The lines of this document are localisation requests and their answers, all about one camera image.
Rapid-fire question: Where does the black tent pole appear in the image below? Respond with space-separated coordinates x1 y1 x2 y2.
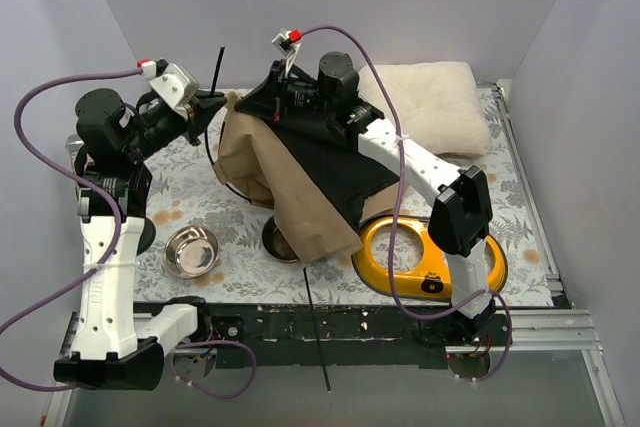
202 45 274 208
302 267 332 394

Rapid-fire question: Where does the beige fabric pet tent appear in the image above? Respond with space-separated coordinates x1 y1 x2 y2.
215 89 416 264

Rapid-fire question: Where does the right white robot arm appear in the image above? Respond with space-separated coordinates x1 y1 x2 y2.
236 52 495 345

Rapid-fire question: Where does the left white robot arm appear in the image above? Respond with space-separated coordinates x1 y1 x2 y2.
54 88 226 391

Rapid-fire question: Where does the glitter toy microphone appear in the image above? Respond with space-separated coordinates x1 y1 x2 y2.
65 134 84 163

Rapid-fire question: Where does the left steel bowl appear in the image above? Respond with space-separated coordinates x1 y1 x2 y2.
163 226 220 279

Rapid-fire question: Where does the steel bowl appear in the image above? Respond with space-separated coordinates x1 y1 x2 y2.
163 226 220 279
261 216 299 263

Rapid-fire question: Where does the floral table mat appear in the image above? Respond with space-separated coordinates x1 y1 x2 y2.
134 87 553 308

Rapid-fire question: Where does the cream fluffy pillow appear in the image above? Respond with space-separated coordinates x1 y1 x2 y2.
359 61 491 158

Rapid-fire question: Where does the right steel bowl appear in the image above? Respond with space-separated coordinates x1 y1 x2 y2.
261 216 299 263

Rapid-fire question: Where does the yellow double bowl holder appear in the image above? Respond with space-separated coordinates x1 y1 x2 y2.
351 214 509 303

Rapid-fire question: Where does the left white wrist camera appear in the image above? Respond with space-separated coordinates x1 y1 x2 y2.
137 59 199 118

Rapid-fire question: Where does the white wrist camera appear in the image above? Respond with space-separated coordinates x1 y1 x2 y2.
137 59 199 118
271 29 302 76

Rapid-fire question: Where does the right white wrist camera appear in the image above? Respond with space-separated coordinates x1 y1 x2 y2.
271 29 302 76

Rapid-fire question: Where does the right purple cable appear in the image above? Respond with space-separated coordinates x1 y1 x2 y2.
299 24 514 384

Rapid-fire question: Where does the purple cable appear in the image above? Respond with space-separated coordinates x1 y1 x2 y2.
299 24 514 384
0 66 258 401

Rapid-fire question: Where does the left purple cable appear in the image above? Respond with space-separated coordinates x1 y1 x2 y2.
0 66 258 401

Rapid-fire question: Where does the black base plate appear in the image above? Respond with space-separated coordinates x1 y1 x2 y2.
87 299 574 371

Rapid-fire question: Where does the aluminium frame rail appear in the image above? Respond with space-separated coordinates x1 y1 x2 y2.
47 309 624 426

